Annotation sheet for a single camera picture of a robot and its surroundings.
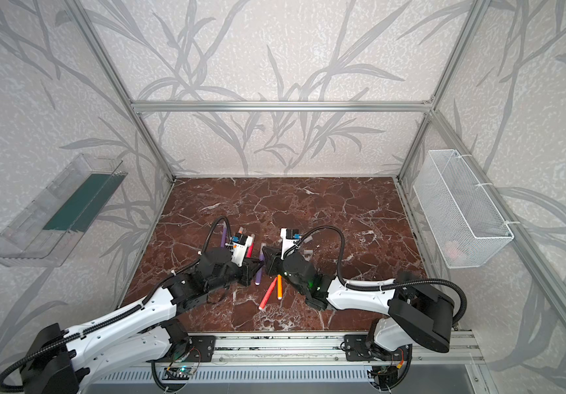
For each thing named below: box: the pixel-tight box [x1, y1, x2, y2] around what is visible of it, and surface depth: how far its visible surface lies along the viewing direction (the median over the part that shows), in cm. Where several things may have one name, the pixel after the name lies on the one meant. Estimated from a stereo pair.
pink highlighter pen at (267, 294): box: [258, 276, 278, 312], surface depth 86 cm
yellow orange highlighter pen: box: [276, 274, 283, 301], surface depth 88 cm
